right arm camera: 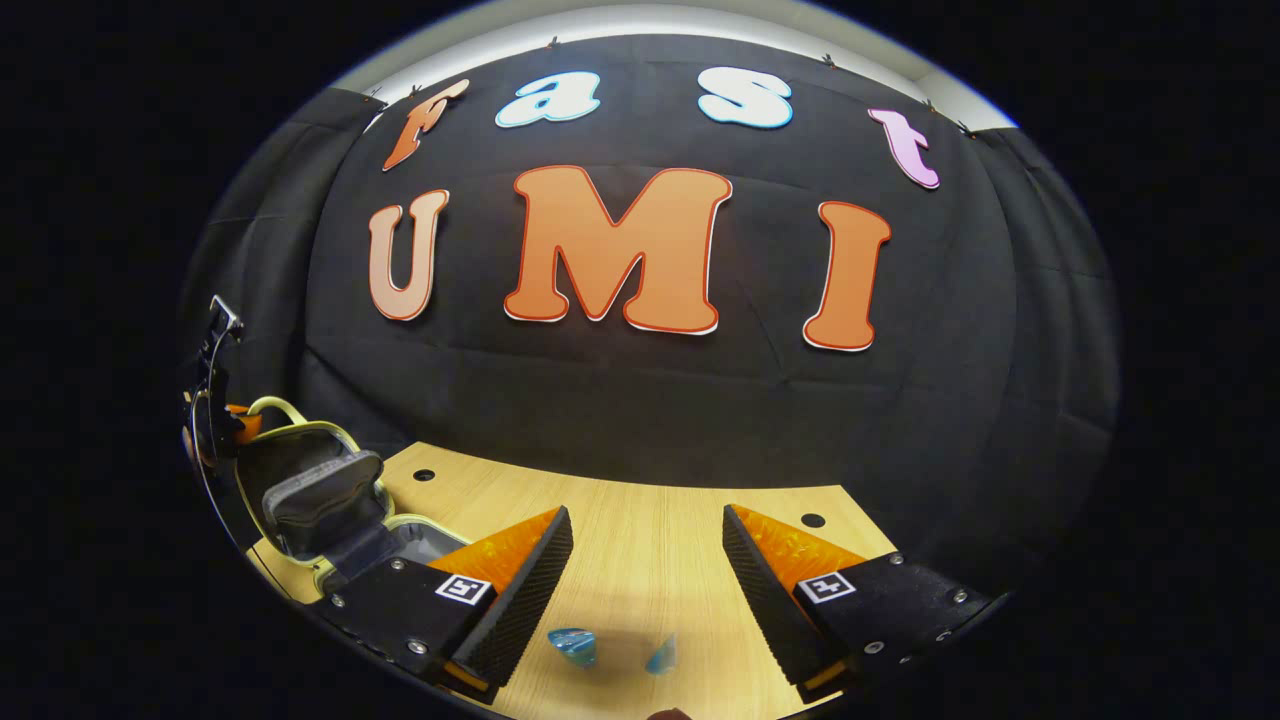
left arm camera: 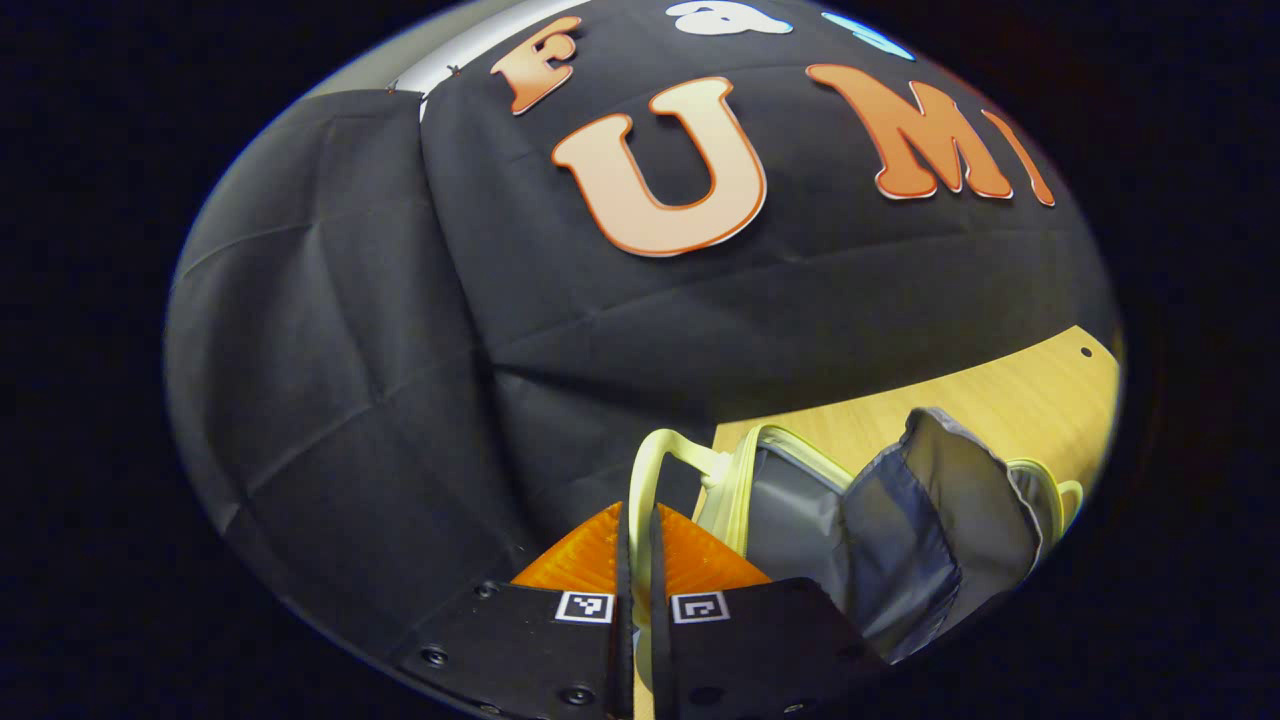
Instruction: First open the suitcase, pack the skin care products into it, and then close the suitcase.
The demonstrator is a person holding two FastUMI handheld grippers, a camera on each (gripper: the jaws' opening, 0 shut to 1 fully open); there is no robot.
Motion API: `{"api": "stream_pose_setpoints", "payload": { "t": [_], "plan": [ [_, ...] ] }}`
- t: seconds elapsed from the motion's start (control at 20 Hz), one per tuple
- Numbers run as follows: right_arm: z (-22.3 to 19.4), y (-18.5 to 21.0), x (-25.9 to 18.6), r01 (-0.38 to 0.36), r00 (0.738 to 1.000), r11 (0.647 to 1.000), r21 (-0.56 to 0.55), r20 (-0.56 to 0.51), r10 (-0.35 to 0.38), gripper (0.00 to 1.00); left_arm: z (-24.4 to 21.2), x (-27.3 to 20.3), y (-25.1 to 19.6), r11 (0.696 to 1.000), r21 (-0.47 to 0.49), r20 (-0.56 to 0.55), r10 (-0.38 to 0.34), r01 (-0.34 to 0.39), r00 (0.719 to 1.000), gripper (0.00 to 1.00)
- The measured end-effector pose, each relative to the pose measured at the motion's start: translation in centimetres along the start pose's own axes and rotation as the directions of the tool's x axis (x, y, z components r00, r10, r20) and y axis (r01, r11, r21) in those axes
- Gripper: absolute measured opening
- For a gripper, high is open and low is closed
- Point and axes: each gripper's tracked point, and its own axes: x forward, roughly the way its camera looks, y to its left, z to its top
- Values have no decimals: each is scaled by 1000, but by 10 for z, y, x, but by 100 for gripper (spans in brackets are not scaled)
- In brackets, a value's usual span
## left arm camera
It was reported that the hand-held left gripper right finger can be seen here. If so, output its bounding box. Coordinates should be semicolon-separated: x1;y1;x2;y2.
650;503;891;720

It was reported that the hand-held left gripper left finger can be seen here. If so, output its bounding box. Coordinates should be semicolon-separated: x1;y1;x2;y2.
390;500;637;720

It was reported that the pale yellow suitcase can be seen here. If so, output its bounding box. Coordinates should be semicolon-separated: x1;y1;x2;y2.
628;405;1086;691

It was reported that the black backdrop cloth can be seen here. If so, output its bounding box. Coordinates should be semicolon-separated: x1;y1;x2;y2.
165;0;1119;661

